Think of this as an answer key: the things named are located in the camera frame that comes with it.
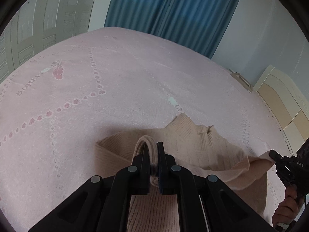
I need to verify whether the person's right hand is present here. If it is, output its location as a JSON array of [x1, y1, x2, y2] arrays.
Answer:
[[272, 186, 305, 228]]

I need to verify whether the cream wooden headboard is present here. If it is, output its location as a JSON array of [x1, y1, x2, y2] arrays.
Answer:
[[252, 65, 309, 155]]

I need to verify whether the bed with pink bedspread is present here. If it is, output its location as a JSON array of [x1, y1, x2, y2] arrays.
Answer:
[[0, 26, 297, 232]]

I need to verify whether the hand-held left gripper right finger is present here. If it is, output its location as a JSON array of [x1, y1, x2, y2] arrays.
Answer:
[[156, 142, 278, 232]]

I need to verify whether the white wardrobe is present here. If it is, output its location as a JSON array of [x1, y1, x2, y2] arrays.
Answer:
[[0, 0, 102, 85]]

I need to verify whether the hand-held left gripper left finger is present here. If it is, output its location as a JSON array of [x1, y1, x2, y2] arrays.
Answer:
[[28, 145, 151, 232]]

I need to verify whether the blue curtain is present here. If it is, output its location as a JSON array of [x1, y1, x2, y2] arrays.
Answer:
[[104, 0, 247, 58]]

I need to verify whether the beige knit sweater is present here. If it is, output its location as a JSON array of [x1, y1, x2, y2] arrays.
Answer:
[[95, 113, 276, 232]]

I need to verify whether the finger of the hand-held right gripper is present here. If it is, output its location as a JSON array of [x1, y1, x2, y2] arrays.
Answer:
[[269, 149, 294, 168], [275, 165, 297, 188]]

